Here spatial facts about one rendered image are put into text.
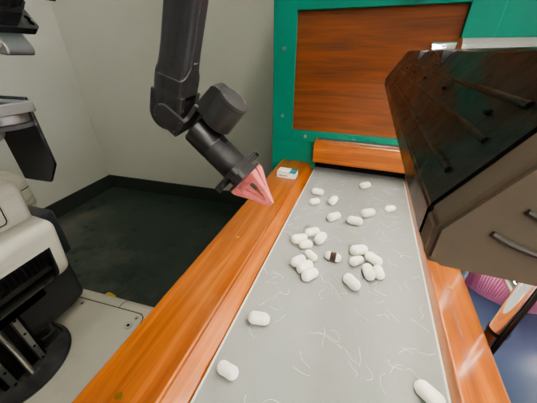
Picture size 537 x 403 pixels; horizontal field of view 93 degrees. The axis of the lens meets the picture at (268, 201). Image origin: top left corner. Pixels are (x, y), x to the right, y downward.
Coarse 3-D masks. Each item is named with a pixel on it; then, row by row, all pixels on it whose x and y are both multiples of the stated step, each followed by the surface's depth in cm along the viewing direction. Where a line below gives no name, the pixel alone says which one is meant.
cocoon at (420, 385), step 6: (414, 384) 32; (420, 384) 31; (426, 384) 31; (420, 390) 31; (426, 390) 31; (432, 390) 31; (420, 396) 31; (426, 396) 31; (432, 396) 30; (438, 396) 30; (432, 402) 30; (438, 402) 30; (444, 402) 30
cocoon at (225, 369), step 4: (224, 360) 34; (220, 364) 34; (224, 364) 34; (228, 364) 34; (232, 364) 34; (220, 368) 33; (224, 368) 33; (228, 368) 33; (232, 368) 33; (236, 368) 33; (220, 372) 33; (224, 372) 33; (228, 372) 33; (232, 372) 33; (236, 372) 33; (224, 376) 33; (228, 376) 33; (232, 376) 33; (236, 376) 33; (232, 380) 33
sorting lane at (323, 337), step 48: (336, 192) 78; (384, 192) 78; (288, 240) 58; (336, 240) 58; (384, 240) 58; (288, 288) 46; (336, 288) 46; (384, 288) 46; (240, 336) 39; (288, 336) 39; (336, 336) 39; (384, 336) 39; (432, 336) 39; (240, 384) 33; (288, 384) 33; (336, 384) 33; (384, 384) 33; (432, 384) 33
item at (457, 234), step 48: (480, 48) 18; (528, 48) 12; (432, 96) 19; (480, 96) 13; (528, 96) 9; (432, 144) 13; (480, 144) 10; (528, 144) 8; (432, 192) 11; (480, 192) 8; (528, 192) 8; (432, 240) 9; (480, 240) 9; (528, 240) 8
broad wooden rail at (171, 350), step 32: (288, 160) 94; (288, 192) 73; (256, 224) 59; (224, 256) 50; (256, 256) 51; (192, 288) 43; (224, 288) 43; (160, 320) 38; (192, 320) 38; (224, 320) 40; (128, 352) 34; (160, 352) 34; (192, 352) 34; (96, 384) 31; (128, 384) 31; (160, 384) 31; (192, 384) 32
